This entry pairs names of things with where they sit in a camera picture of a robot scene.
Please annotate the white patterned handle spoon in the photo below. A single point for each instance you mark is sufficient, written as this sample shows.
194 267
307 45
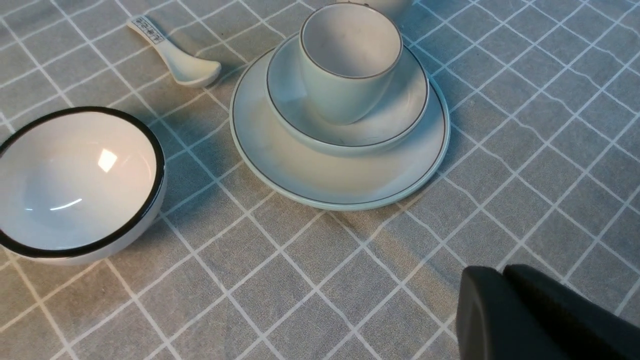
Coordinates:
187 70

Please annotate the pale green cup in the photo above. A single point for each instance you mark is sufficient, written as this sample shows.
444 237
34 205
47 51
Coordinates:
348 55

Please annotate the white bowl black rim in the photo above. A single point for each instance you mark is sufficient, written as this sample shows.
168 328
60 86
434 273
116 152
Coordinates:
79 185

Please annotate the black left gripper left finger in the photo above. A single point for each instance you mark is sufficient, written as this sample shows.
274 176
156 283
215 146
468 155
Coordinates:
492 323

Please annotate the pale green large plate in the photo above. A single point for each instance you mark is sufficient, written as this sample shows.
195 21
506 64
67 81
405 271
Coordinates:
328 182

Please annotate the grey checked tablecloth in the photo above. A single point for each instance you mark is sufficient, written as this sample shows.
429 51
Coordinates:
542 169

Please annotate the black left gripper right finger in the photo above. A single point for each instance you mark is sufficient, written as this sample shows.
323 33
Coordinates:
584 330

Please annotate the white illustrated cup black rim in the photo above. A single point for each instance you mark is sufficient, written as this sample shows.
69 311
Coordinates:
393 9

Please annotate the pale green shallow bowl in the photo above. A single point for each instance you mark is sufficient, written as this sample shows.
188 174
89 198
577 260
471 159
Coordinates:
394 116

